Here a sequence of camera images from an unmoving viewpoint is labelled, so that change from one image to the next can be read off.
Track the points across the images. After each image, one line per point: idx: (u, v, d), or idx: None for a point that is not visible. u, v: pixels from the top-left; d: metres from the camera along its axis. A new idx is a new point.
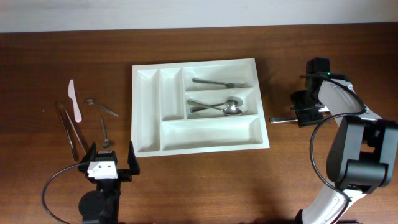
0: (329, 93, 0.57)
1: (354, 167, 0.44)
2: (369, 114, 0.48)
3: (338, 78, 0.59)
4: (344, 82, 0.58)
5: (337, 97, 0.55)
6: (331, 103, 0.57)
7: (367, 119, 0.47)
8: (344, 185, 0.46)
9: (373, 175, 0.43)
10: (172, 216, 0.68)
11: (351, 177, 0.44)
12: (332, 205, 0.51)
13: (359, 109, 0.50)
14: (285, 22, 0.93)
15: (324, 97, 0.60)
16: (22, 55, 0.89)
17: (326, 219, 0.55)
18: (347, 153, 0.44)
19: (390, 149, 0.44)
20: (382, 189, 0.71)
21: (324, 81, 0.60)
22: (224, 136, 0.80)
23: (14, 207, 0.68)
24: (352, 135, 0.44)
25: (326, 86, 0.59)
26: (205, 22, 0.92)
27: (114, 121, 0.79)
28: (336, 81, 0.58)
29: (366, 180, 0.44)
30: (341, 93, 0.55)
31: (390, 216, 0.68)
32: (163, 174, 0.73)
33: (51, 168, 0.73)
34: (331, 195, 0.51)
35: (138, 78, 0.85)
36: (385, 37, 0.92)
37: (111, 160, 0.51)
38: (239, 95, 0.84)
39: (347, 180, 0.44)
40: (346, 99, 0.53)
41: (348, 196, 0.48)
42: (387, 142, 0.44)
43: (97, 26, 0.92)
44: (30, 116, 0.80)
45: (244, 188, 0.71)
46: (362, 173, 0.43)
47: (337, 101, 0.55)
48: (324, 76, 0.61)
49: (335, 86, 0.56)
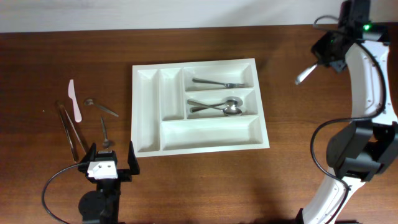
0: (356, 63, 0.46)
1: (356, 155, 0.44)
2: (385, 114, 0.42)
3: (374, 40, 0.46)
4: (380, 48, 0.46)
5: (360, 71, 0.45)
6: (353, 78, 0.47)
7: (379, 122, 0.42)
8: (344, 172, 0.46)
9: (372, 162, 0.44)
10: (172, 216, 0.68)
11: (351, 162, 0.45)
12: (332, 196, 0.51)
13: (380, 102, 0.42)
14: (285, 22, 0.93)
15: (350, 62, 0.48)
16: (20, 55, 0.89)
17: (327, 214, 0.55)
18: (351, 150, 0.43)
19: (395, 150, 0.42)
20: (382, 189, 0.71)
21: (356, 45, 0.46)
22: (224, 136, 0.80)
23: (15, 207, 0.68)
24: (361, 139, 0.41)
25: (351, 48, 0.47)
26: (205, 23, 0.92)
27: (114, 121, 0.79)
28: (370, 47, 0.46)
29: (365, 167, 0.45)
30: (370, 71, 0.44)
31: (390, 216, 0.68)
32: (163, 174, 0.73)
33: (51, 168, 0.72)
34: (330, 185, 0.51)
35: (138, 78, 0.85)
36: None
37: (112, 160, 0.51)
38: (239, 95, 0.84)
39: (347, 166, 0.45)
40: (371, 86, 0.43)
41: (348, 185, 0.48)
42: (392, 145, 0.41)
43: (98, 26, 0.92)
44: (30, 116, 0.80)
45: (244, 187, 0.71)
46: (362, 160, 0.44)
47: (360, 81, 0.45)
48: (360, 39, 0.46)
49: (366, 56, 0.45)
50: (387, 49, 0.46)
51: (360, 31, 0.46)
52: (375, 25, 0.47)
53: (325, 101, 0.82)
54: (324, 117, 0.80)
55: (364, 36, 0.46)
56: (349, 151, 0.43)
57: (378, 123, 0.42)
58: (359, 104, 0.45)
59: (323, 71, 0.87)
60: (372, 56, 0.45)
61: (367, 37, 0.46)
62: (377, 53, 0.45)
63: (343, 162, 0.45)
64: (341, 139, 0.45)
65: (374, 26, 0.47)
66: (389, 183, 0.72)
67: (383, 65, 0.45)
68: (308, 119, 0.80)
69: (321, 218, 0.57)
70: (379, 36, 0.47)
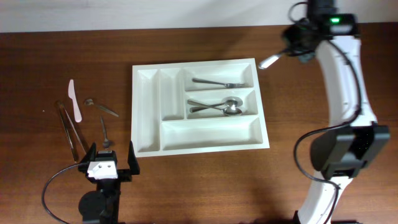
0: (329, 61, 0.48)
1: (339, 159, 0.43)
2: (364, 116, 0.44)
3: (344, 34, 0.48)
4: (350, 43, 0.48)
5: (334, 71, 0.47)
6: (329, 78, 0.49)
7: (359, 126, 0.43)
8: (331, 173, 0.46)
9: (357, 160, 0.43)
10: (172, 216, 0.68)
11: (336, 165, 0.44)
12: (323, 196, 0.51)
13: (357, 102, 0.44)
14: (285, 22, 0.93)
15: (324, 61, 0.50)
16: (20, 55, 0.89)
17: (323, 214, 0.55)
18: (334, 156, 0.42)
19: (376, 149, 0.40)
20: (382, 189, 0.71)
21: (325, 40, 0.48)
22: (224, 136, 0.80)
23: (14, 207, 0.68)
24: (341, 147, 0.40)
25: (323, 45, 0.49)
26: (205, 23, 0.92)
27: (114, 121, 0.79)
28: (340, 43, 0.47)
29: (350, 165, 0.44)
30: (344, 70, 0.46)
31: (390, 216, 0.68)
32: (164, 174, 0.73)
33: (50, 168, 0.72)
34: (319, 187, 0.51)
35: (138, 78, 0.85)
36: (385, 37, 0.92)
37: (112, 160, 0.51)
38: (239, 95, 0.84)
39: (331, 169, 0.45)
40: (346, 88, 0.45)
41: (337, 184, 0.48)
42: (374, 148, 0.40)
43: (98, 26, 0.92)
44: (30, 116, 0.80)
45: (244, 187, 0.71)
46: (347, 160, 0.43)
47: (336, 83, 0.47)
48: (329, 35, 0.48)
49: (337, 55, 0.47)
50: (356, 42, 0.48)
51: (328, 25, 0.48)
52: (344, 18, 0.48)
53: (325, 101, 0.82)
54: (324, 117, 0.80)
55: (333, 30, 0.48)
56: (330, 158, 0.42)
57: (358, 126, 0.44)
58: (337, 106, 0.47)
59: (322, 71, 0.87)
60: (344, 53, 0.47)
61: (336, 30, 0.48)
62: (348, 49, 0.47)
63: (328, 166, 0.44)
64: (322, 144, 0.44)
65: (343, 18, 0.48)
66: (389, 183, 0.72)
67: (355, 61, 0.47)
68: (308, 118, 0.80)
69: (318, 218, 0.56)
70: (349, 28, 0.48)
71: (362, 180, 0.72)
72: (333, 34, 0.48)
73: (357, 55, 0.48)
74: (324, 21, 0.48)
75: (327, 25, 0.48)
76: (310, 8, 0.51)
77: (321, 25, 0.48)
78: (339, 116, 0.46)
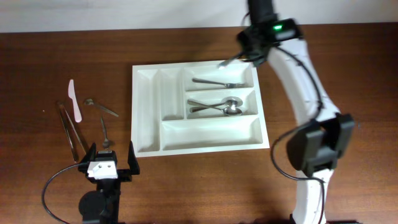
0: (282, 66, 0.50)
1: (316, 154, 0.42)
2: (326, 110, 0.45)
3: (290, 37, 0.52)
4: (296, 45, 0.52)
5: (290, 73, 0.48)
6: (286, 83, 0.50)
7: (324, 119, 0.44)
8: (311, 170, 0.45)
9: (333, 152, 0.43)
10: (172, 216, 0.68)
11: (313, 162, 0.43)
12: (311, 194, 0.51)
13: (316, 98, 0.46)
14: None
15: (277, 66, 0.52)
16: (20, 55, 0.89)
17: (316, 211, 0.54)
18: (310, 153, 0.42)
19: (346, 138, 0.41)
20: (382, 189, 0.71)
21: (273, 47, 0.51)
22: (224, 136, 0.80)
23: (14, 207, 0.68)
24: (314, 142, 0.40)
25: (271, 51, 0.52)
26: (205, 23, 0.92)
27: (114, 121, 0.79)
28: (288, 48, 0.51)
29: (327, 158, 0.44)
30: (297, 70, 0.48)
31: (390, 216, 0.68)
32: (163, 174, 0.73)
33: (50, 168, 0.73)
34: (305, 185, 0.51)
35: (137, 78, 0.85)
36: (384, 37, 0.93)
37: (112, 160, 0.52)
38: (239, 95, 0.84)
39: (310, 166, 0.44)
40: (304, 87, 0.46)
41: (321, 178, 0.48)
42: (344, 136, 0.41)
43: (98, 26, 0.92)
44: (30, 116, 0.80)
45: (244, 187, 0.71)
46: (324, 154, 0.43)
47: (292, 83, 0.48)
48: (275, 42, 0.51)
49: (288, 58, 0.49)
50: (301, 43, 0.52)
51: (273, 33, 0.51)
52: (285, 23, 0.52)
53: None
54: None
55: (278, 37, 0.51)
56: (307, 155, 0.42)
57: (323, 119, 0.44)
58: (299, 106, 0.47)
59: (322, 71, 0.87)
60: (292, 56, 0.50)
61: (281, 37, 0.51)
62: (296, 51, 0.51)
63: (307, 164, 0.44)
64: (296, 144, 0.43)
65: (285, 24, 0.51)
66: (388, 183, 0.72)
67: (305, 61, 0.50)
68: None
69: (313, 217, 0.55)
70: (291, 33, 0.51)
71: (362, 180, 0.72)
72: (278, 41, 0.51)
73: (305, 55, 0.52)
74: (268, 30, 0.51)
75: (272, 33, 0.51)
76: (252, 17, 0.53)
77: (267, 33, 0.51)
78: (304, 114, 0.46)
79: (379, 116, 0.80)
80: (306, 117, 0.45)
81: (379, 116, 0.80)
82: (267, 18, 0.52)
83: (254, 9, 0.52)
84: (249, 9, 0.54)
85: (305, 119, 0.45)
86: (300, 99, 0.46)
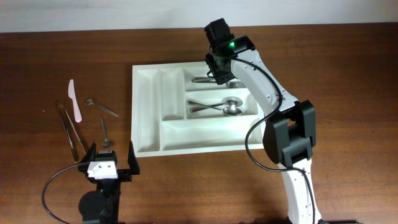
0: (242, 73, 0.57)
1: (288, 143, 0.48)
2: (286, 100, 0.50)
3: (244, 50, 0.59)
4: (252, 54, 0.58)
5: (250, 76, 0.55)
6: (250, 88, 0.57)
7: (286, 108, 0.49)
8: (290, 161, 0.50)
9: (304, 139, 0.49)
10: (172, 216, 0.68)
11: (288, 150, 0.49)
12: (296, 187, 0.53)
13: (276, 92, 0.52)
14: (285, 22, 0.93)
15: (240, 74, 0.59)
16: (20, 55, 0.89)
17: (308, 206, 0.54)
18: (283, 141, 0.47)
19: (310, 122, 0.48)
20: (382, 188, 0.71)
21: (232, 60, 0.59)
22: (224, 136, 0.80)
23: (14, 207, 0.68)
24: (282, 130, 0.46)
25: (232, 63, 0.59)
26: (205, 23, 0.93)
27: (114, 121, 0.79)
28: (244, 57, 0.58)
29: (300, 146, 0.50)
30: (255, 74, 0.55)
31: (390, 216, 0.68)
32: (163, 174, 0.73)
33: (51, 168, 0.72)
34: (289, 179, 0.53)
35: (137, 77, 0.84)
36: (384, 37, 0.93)
37: (112, 160, 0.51)
38: (239, 95, 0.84)
39: (286, 155, 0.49)
40: (263, 86, 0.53)
41: (301, 168, 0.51)
42: (307, 120, 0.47)
43: (98, 26, 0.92)
44: (29, 116, 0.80)
45: (244, 188, 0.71)
46: (296, 142, 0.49)
47: (254, 86, 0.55)
48: (232, 55, 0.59)
49: (245, 65, 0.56)
50: (256, 52, 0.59)
51: (229, 49, 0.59)
52: (239, 40, 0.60)
53: (324, 101, 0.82)
54: (324, 117, 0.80)
55: (235, 51, 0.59)
56: (280, 144, 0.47)
57: (285, 109, 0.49)
58: (263, 103, 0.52)
59: (322, 71, 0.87)
60: (249, 63, 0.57)
61: (236, 50, 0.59)
62: (252, 59, 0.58)
63: (283, 154, 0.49)
64: (268, 137, 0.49)
65: (237, 40, 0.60)
66: (388, 182, 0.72)
67: (261, 66, 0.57)
68: None
69: (306, 213, 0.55)
70: (245, 46, 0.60)
71: (362, 180, 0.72)
72: (236, 53, 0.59)
73: (261, 61, 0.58)
74: (225, 47, 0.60)
75: (229, 50, 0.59)
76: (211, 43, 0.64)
77: (225, 50, 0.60)
78: (268, 109, 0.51)
79: (379, 116, 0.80)
80: (270, 111, 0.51)
81: (378, 116, 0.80)
82: (223, 40, 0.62)
83: (211, 36, 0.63)
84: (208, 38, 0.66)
85: (269, 112, 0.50)
86: (262, 96, 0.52)
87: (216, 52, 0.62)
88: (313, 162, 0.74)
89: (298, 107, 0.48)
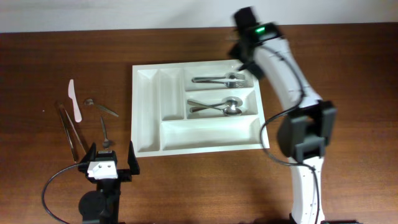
0: (265, 63, 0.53)
1: (303, 139, 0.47)
2: (310, 97, 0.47)
3: (272, 38, 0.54)
4: (278, 43, 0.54)
5: (274, 68, 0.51)
6: (272, 79, 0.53)
7: (308, 106, 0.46)
8: (301, 157, 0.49)
9: (319, 138, 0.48)
10: (172, 216, 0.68)
11: (301, 146, 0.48)
12: (305, 185, 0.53)
13: (300, 88, 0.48)
14: (285, 22, 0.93)
15: (262, 65, 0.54)
16: (20, 55, 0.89)
17: (312, 204, 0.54)
18: (296, 137, 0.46)
19: (328, 124, 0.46)
20: (382, 188, 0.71)
21: (258, 48, 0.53)
22: (224, 136, 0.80)
23: (14, 207, 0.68)
24: (299, 127, 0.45)
25: (257, 51, 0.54)
26: (205, 23, 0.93)
27: (114, 121, 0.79)
28: (270, 46, 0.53)
29: (314, 144, 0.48)
30: (280, 65, 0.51)
31: (390, 216, 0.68)
32: (164, 174, 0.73)
33: (50, 168, 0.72)
34: (298, 175, 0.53)
35: (138, 77, 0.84)
36: (384, 37, 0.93)
37: (112, 160, 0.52)
38: (239, 95, 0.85)
39: (299, 151, 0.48)
40: (286, 79, 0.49)
41: (311, 166, 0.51)
42: (327, 121, 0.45)
43: (98, 26, 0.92)
44: (29, 116, 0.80)
45: (244, 187, 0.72)
46: (310, 140, 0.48)
47: (278, 79, 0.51)
48: (258, 42, 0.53)
49: (271, 55, 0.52)
50: (283, 42, 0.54)
51: (256, 34, 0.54)
52: (268, 27, 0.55)
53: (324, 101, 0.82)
54: None
55: (262, 38, 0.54)
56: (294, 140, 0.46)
57: (306, 106, 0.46)
58: (285, 97, 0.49)
59: (322, 71, 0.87)
60: (275, 52, 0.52)
61: (264, 37, 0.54)
62: (279, 49, 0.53)
63: (296, 149, 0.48)
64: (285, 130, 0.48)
65: (265, 27, 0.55)
66: (388, 182, 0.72)
67: (288, 57, 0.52)
68: None
69: (309, 211, 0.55)
70: (273, 34, 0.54)
71: (362, 180, 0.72)
72: (262, 40, 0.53)
73: (288, 51, 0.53)
74: (252, 32, 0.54)
75: (255, 37, 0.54)
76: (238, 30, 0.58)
77: (251, 35, 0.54)
78: (289, 104, 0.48)
79: (379, 116, 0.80)
80: (290, 106, 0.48)
81: (378, 116, 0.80)
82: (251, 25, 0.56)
83: (239, 23, 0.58)
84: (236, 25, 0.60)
85: (289, 108, 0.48)
86: (285, 89, 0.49)
87: (242, 38, 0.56)
88: None
89: (319, 107, 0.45)
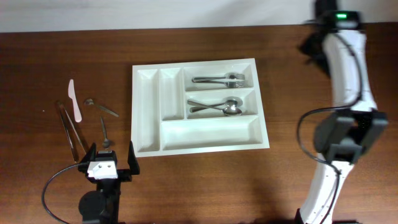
0: (333, 53, 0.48)
1: (341, 140, 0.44)
2: (364, 102, 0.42)
3: (352, 28, 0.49)
4: (355, 37, 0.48)
5: (339, 60, 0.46)
6: (333, 72, 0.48)
7: (359, 110, 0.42)
8: (332, 157, 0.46)
9: (357, 145, 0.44)
10: (172, 216, 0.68)
11: (336, 147, 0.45)
12: (324, 185, 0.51)
13: (359, 91, 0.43)
14: (285, 22, 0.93)
15: (329, 55, 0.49)
16: (21, 55, 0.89)
17: (324, 206, 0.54)
18: (334, 135, 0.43)
19: (374, 134, 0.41)
20: (382, 189, 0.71)
21: (331, 35, 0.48)
22: (224, 136, 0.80)
23: (15, 207, 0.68)
24: (341, 126, 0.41)
25: (329, 39, 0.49)
26: (205, 23, 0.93)
27: (114, 121, 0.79)
28: (346, 37, 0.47)
29: (351, 150, 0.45)
30: (349, 60, 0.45)
31: (390, 216, 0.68)
32: (164, 174, 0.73)
33: (51, 168, 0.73)
34: (321, 173, 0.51)
35: (137, 77, 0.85)
36: (385, 37, 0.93)
37: (111, 160, 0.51)
38: (239, 95, 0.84)
39: (331, 150, 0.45)
40: (349, 76, 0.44)
41: (338, 169, 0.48)
42: (373, 130, 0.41)
43: (98, 26, 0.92)
44: (30, 116, 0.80)
45: (244, 187, 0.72)
46: (347, 144, 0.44)
47: (339, 72, 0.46)
48: (335, 27, 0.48)
49: (342, 46, 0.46)
50: (361, 37, 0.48)
51: (335, 19, 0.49)
52: (351, 14, 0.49)
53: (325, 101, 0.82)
54: (324, 117, 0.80)
55: (339, 25, 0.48)
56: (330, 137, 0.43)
57: (357, 111, 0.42)
58: (340, 95, 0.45)
59: None
60: (348, 45, 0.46)
61: (342, 23, 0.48)
62: (352, 42, 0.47)
63: (329, 147, 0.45)
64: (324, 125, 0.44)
65: (349, 14, 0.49)
66: (389, 182, 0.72)
67: (360, 54, 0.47)
68: (308, 119, 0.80)
69: (318, 211, 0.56)
70: (355, 23, 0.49)
71: (362, 180, 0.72)
72: (339, 26, 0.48)
73: (362, 49, 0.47)
74: (331, 15, 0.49)
75: (333, 21, 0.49)
76: (314, 15, 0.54)
77: (329, 18, 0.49)
78: (342, 103, 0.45)
79: None
80: (342, 105, 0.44)
81: None
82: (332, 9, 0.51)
83: (318, 7, 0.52)
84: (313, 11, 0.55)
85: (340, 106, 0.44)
86: (343, 87, 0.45)
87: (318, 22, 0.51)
88: (313, 162, 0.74)
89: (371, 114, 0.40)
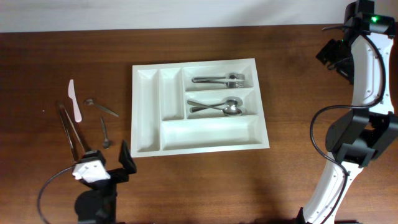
0: (359, 54, 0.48)
1: (354, 141, 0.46)
2: (382, 105, 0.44)
3: (381, 33, 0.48)
4: (385, 41, 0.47)
5: (364, 62, 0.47)
6: (356, 71, 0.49)
7: (375, 112, 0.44)
8: (342, 156, 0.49)
9: (369, 148, 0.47)
10: (172, 216, 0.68)
11: (347, 146, 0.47)
12: (330, 185, 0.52)
13: (379, 93, 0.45)
14: (285, 22, 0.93)
15: (354, 55, 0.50)
16: (21, 55, 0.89)
17: (327, 207, 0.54)
18: (347, 136, 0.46)
19: (388, 138, 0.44)
20: (382, 188, 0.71)
21: (361, 37, 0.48)
22: (224, 136, 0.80)
23: (15, 207, 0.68)
24: (357, 126, 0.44)
25: (358, 40, 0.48)
26: (205, 23, 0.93)
27: (114, 121, 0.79)
28: (375, 40, 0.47)
29: (362, 152, 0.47)
30: (374, 63, 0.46)
31: (390, 216, 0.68)
32: (164, 174, 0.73)
33: (51, 168, 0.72)
34: (329, 173, 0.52)
35: (137, 77, 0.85)
36: None
37: (97, 160, 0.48)
38: (239, 95, 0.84)
39: (343, 150, 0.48)
40: (370, 78, 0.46)
41: (346, 170, 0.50)
42: (388, 134, 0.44)
43: (98, 26, 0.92)
44: (30, 116, 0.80)
45: (244, 187, 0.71)
46: (359, 145, 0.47)
47: (361, 74, 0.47)
48: (365, 30, 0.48)
49: (369, 49, 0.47)
50: (392, 42, 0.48)
51: (368, 23, 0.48)
52: (385, 17, 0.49)
53: (325, 101, 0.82)
54: (325, 117, 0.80)
55: (370, 28, 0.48)
56: (344, 137, 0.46)
57: (374, 112, 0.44)
58: (359, 94, 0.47)
59: (322, 71, 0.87)
60: (375, 48, 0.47)
61: (372, 28, 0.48)
62: (381, 45, 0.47)
63: (341, 146, 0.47)
64: (339, 124, 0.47)
65: (381, 18, 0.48)
66: (389, 182, 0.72)
67: (385, 58, 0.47)
68: (308, 119, 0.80)
69: (320, 211, 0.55)
70: (385, 28, 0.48)
71: (362, 180, 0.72)
72: (369, 30, 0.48)
73: (389, 53, 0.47)
74: (363, 18, 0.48)
75: (365, 24, 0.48)
76: (348, 14, 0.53)
77: (360, 22, 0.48)
78: (359, 102, 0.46)
79: None
80: (359, 104, 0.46)
81: None
82: (369, 13, 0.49)
83: (352, 9, 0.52)
84: (347, 11, 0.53)
85: (356, 105, 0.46)
86: (362, 88, 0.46)
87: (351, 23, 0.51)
88: (313, 162, 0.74)
89: (387, 118, 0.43)
